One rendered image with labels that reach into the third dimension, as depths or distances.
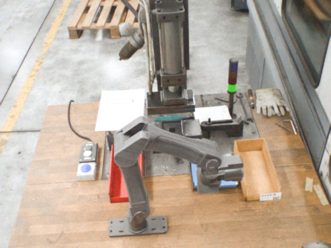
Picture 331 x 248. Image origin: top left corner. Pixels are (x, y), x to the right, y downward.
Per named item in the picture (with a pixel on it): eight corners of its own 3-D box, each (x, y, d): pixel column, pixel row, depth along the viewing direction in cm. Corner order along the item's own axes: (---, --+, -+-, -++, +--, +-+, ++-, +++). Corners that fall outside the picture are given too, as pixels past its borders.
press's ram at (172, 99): (148, 123, 153) (140, 55, 134) (147, 83, 173) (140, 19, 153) (195, 119, 153) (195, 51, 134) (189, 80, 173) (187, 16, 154)
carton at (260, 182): (244, 203, 145) (246, 189, 140) (232, 154, 164) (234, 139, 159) (280, 200, 145) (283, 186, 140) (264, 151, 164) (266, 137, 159)
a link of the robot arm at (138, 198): (150, 201, 136) (133, 129, 114) (151, 217, 131) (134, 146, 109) (132, 204, 136) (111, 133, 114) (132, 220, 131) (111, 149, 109)
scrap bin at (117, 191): (110, 203, 147) (108, 192, 143) (114, 155, 166) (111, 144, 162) (143, 201, 147) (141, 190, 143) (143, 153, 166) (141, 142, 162)
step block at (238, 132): (227, 137, 170) (228, 121, 165) (226, 133, 173) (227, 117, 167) (242, 136, 170) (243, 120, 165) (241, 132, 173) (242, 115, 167)
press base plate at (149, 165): (103, 184, 158) (102, 179, 156) (110, 105, 196) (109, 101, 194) (268, 172, 158) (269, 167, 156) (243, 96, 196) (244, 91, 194)
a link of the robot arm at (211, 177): (220, 164, 129) (222, 158, 122) (223, 181, 127) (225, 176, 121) (198, 166, 129) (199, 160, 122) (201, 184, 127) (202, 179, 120)
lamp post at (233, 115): (224, 121, 178) (227, 63, 159) (222, 112, 183) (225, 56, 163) (238, 120, 178) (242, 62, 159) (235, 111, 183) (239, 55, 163)
